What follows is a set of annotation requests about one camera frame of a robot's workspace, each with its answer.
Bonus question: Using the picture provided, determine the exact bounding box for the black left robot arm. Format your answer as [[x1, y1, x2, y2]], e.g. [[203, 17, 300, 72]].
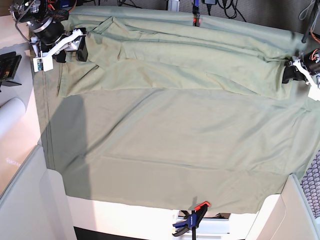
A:
[[282, 0, 320, 89]]

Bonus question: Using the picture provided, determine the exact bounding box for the grey white cable right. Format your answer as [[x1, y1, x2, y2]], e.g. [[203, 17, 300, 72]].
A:
[[298, 0, 315, 21]]

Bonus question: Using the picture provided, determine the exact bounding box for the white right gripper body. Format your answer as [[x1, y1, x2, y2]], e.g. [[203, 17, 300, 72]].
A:
[[30, 28, 88, 59]]

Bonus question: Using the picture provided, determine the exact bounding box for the green table cloth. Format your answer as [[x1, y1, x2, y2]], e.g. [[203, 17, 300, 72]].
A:
[[32, 5, 320, 215]]

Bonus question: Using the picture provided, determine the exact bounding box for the white paper roll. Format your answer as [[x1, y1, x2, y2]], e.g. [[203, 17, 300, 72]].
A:
[[0, 97, 26, 138]]

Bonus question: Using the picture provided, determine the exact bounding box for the grey mesh chair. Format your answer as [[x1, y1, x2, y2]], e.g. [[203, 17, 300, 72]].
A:
[[301, 151, 320, 204]]

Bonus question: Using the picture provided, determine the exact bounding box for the blue orange bar clamp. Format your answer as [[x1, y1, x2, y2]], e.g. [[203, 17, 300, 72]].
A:
[[172, 201, 211, 240]]

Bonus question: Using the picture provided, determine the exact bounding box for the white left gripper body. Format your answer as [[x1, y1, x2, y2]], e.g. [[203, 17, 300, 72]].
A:
[[285, 56, 320, 88]]

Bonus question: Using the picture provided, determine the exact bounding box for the orange black clamp middle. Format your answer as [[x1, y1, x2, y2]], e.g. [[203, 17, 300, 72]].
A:
[[192, 0, 201, 27]]

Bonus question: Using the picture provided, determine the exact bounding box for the black tablet on stand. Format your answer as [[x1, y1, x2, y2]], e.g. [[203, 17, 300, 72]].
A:
[[0, 51, 22, 87]]

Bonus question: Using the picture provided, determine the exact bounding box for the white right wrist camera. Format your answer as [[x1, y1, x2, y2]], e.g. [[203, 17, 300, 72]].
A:
[[32, 55, 54, 73]]

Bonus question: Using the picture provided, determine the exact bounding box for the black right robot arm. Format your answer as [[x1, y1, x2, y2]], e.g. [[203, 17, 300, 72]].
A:
[[9, 0, 88, 65]]

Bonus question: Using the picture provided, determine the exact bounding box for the light green T-shirt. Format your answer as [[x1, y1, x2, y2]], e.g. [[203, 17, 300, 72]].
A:
[[56, 15, 311, 101]]

